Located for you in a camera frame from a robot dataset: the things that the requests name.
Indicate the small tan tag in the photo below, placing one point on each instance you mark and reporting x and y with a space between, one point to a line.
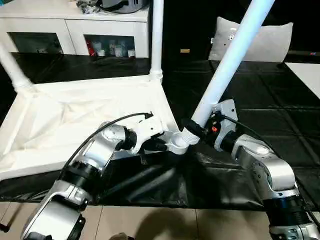
185 50

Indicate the grey bag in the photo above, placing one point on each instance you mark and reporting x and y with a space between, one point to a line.
120 6

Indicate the black metal frame bar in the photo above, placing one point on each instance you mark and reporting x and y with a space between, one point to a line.
6 225

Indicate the black bar with red light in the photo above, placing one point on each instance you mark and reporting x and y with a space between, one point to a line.
305 53

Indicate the black mat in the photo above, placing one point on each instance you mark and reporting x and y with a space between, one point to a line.
275 100

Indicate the small white jar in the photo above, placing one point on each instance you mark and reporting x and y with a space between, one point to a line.
101 52
130 53

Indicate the grey cushion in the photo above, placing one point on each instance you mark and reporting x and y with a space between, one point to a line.
270 45

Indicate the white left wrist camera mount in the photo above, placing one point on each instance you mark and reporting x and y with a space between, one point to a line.
150 127

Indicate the white cabinet with glass doors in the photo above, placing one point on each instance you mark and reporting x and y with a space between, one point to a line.
37 25

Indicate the white plastic table leg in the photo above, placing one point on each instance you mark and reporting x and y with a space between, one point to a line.
225 62
157 37
12 67

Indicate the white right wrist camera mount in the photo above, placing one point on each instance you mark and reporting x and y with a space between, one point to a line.
227 107

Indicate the white flat panel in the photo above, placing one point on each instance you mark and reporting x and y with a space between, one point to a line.
307 75

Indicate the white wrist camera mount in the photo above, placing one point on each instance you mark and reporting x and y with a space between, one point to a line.
150 127
227 107

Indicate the white plastic table top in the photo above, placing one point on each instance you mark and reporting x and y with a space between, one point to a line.
75 95

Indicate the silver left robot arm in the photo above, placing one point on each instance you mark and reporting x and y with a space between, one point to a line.
100 147

